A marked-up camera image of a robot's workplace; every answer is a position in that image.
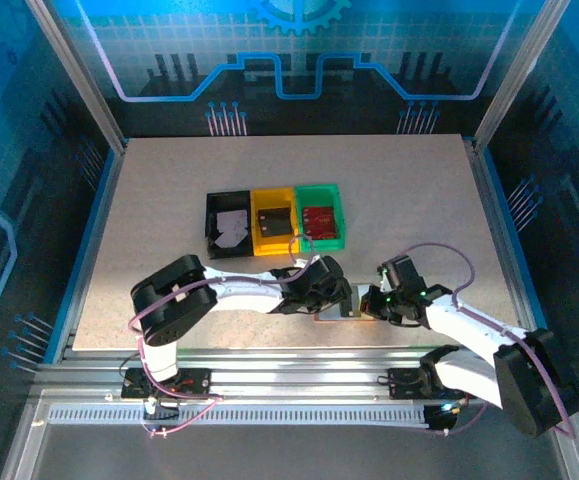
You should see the green plastic bin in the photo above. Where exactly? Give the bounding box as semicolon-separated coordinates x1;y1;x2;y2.
293;183;346;253

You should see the yellow plastic bin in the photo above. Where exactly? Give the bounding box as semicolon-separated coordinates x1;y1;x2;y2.
249;186;300;257

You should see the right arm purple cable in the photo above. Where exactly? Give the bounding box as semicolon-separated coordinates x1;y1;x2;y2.
401;242;578;439

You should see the red credit card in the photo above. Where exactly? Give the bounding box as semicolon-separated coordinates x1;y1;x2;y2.
303;222;339;238
302;205;338;229

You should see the slotted grey cable duct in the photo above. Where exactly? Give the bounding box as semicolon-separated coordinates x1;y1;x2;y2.
46;404;433;427

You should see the aluminium side rail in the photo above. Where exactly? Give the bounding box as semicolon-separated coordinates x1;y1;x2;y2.
43;147;129;364
462;138;560;365

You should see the black plastic bin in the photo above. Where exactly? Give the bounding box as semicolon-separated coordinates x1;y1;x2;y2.
203;189;255;261

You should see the aluminium frame post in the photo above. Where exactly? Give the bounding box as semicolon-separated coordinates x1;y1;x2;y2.
24;0;128;154
472;0;574;154

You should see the pink brown card holder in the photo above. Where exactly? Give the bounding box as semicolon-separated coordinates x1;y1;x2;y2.
313;281;386;324

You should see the aluminium mounting rail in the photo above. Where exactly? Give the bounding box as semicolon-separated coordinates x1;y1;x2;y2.
31;346;573;407

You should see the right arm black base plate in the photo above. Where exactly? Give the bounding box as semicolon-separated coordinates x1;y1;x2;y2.
386;366;479;401

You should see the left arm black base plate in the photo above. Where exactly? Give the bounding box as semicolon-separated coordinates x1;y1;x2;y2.
121;367;213;401

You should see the black credit card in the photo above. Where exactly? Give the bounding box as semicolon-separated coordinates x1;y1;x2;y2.
259;219;293;239
257;207;292;226

